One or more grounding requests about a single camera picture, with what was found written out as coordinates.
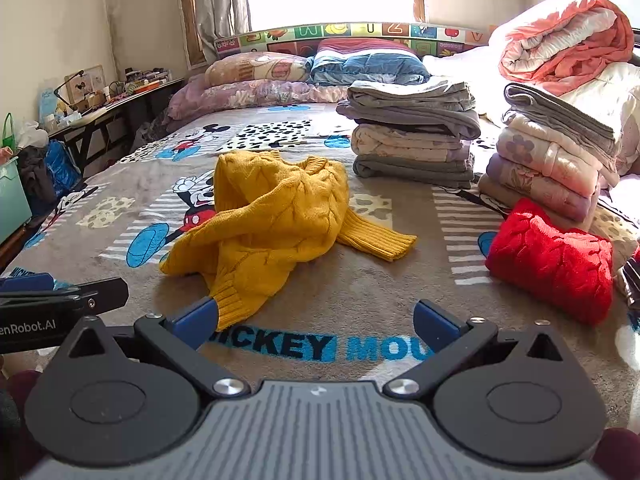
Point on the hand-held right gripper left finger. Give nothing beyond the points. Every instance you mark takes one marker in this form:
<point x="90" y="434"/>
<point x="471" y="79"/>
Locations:
<point x="195" y="322"/>

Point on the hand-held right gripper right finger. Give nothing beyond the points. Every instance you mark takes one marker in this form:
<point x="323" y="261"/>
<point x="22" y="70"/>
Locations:
<point x="435" y="321"/>

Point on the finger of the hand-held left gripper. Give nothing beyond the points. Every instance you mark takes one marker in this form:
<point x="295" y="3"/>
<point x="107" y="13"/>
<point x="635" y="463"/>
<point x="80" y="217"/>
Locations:
<point x="105" y="294"/>
<point x="27" y="282"/>

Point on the yellow knitted sweater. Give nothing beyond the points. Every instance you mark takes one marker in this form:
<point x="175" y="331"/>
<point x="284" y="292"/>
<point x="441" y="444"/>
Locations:
<point x="275" y="210"/>

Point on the dark crumpled clothes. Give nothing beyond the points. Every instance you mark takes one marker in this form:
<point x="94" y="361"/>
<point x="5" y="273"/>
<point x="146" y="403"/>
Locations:
<point x="37" y="175"/>

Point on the person's left leg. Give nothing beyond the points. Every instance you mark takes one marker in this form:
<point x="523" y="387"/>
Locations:
<point x="22" y="385"/>

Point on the person's leg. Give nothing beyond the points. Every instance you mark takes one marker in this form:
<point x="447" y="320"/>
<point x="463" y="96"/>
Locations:
<point x="22" y="385"/>
<point x="620" y="455"/>

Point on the teal plastic storage bin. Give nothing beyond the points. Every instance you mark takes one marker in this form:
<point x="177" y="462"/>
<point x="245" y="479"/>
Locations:
<point x="12" y="200"/>

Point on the grey cartoon printed blanket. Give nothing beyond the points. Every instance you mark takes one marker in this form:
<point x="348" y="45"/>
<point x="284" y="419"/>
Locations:
<point x="350" y="280"/>

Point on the blue plastic bag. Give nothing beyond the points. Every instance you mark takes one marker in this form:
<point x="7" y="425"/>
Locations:
<point x="62" y="165"/>

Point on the red knitted sweater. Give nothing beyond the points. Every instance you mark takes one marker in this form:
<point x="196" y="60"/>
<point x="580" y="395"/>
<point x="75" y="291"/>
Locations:
<point x="550" y="260"/>

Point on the green bag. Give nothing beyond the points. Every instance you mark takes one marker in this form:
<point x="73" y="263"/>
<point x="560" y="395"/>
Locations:
<point x="7" y="140"/>

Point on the white plastic bag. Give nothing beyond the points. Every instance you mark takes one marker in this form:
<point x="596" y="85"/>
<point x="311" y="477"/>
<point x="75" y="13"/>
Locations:
<point x="32" y="136"/>

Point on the dark grey folded garment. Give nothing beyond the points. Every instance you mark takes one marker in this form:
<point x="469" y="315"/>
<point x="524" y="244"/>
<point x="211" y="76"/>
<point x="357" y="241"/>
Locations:
<point x="410" y="170"/>

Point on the grey crumpled cloth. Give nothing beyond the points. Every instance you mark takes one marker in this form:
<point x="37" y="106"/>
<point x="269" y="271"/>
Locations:
<point x="150" y="132"/>

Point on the purple floral folded quilt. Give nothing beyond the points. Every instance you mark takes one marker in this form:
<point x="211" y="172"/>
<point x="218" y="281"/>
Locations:
<point x="535" y="182"/>

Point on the blue white wipes pack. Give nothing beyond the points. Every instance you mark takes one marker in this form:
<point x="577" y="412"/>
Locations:
<point x="47" y="105"/>

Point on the cream floral folded quilt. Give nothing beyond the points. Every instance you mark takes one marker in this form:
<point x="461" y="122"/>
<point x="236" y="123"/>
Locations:
<point x="400" y="142"/>

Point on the black table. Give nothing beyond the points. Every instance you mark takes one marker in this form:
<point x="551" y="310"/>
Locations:
<point x="116" y="109"/>

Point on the pink floral folded quilt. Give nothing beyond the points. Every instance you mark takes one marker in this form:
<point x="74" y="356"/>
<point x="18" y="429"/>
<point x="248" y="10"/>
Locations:
<point x="545" y="152"/>

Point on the lilac grey folded garment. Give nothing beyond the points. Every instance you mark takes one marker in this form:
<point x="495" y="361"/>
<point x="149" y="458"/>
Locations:
<point x="425" y="120"/>

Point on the framed picture board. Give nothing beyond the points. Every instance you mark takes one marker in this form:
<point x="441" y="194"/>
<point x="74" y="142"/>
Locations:
<point x="92" y="82"/>

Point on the pile of small desk items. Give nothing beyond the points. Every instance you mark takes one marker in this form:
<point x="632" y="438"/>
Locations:
<point x="140" y="80"/>

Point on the person's right leg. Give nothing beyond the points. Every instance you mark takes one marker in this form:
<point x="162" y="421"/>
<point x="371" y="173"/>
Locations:
<point x="620" y="455"/>

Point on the purple floral pillow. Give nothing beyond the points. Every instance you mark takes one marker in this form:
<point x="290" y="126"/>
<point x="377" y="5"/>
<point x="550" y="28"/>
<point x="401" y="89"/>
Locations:
<point x="240" y="94"/>

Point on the grey ribbed folded garment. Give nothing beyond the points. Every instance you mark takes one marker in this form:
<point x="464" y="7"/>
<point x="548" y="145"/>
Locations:
<point x="555" y="107"/>

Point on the peach cartoon pillow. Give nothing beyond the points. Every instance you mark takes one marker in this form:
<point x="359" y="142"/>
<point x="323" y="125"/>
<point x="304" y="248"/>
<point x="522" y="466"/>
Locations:
<point x="250" y="67"/>

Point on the blue striped folded quilt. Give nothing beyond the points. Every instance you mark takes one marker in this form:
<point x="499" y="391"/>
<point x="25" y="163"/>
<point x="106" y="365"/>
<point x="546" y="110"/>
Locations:
<point x="370" y="67"/>

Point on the white quilt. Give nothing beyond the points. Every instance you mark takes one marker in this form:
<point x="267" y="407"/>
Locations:
<point x="615" y="90"/>

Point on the colourful alphabet foam mat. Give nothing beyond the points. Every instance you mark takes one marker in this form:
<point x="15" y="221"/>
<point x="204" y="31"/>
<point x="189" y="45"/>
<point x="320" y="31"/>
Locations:
<point x="350" y="30"/>

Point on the pink orange rolled quilt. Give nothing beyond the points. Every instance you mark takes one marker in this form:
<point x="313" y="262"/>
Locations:
<point x="565" y="45"/>

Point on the grey curtain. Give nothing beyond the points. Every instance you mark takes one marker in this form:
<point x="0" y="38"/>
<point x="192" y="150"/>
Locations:
<point x="215" y="5"/>

